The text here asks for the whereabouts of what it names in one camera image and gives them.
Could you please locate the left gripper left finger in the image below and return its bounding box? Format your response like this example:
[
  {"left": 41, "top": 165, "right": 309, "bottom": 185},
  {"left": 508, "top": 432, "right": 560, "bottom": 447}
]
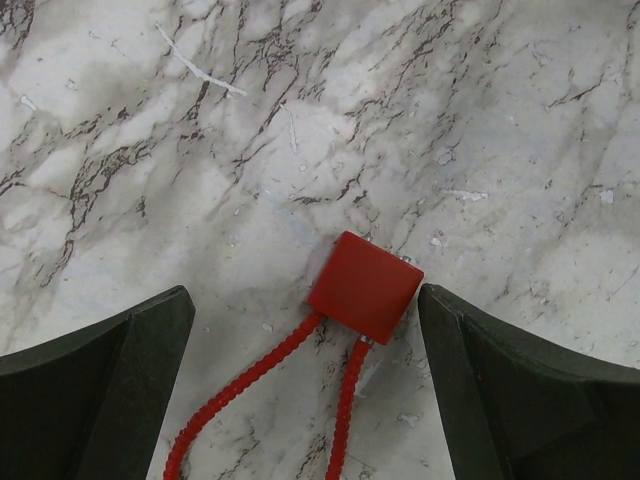
[{"left": 1, "top": 286, "right": 195, "bottom": 479}]

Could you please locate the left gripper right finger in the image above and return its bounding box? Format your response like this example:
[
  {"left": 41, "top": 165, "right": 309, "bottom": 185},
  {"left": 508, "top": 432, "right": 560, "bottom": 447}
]
[{"left": 418, "top": 284, "right": 639, "bottom": 479}]

